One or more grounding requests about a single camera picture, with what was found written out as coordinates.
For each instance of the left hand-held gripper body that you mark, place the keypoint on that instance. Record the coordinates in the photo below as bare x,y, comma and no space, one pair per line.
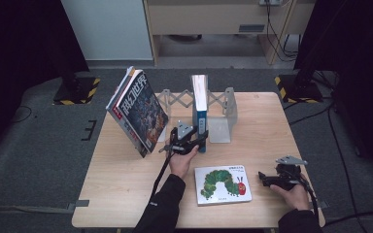
181,144

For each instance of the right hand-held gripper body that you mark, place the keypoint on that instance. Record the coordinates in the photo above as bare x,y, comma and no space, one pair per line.
288,178

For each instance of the grey extendable metal book rack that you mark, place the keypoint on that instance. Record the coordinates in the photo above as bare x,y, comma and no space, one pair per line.
220,127

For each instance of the thick blue book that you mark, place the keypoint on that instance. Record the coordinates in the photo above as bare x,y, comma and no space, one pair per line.
200,97

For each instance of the white caterpillar picture book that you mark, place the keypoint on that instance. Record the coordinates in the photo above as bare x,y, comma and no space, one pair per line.
221,184

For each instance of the dark illustrated magazine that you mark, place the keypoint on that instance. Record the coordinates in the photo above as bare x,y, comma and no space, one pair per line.
142,110

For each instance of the person's right hand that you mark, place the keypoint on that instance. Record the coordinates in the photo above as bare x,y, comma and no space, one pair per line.
294,198

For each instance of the person's left hand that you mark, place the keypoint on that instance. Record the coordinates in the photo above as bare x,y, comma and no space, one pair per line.
179,165

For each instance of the black yellow striped stand base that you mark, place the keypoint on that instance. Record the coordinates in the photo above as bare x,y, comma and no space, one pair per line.
301,90
77,92

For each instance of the beige wooden desk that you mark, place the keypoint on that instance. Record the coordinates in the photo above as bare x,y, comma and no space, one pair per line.
207,17

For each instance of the white cabinet panel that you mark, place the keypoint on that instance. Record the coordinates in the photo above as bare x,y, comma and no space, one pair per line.
110,29

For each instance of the black curtain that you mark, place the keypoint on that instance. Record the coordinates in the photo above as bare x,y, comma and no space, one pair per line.
362,64
19,64

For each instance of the white power strip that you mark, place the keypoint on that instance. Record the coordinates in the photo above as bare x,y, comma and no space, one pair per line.
270,2

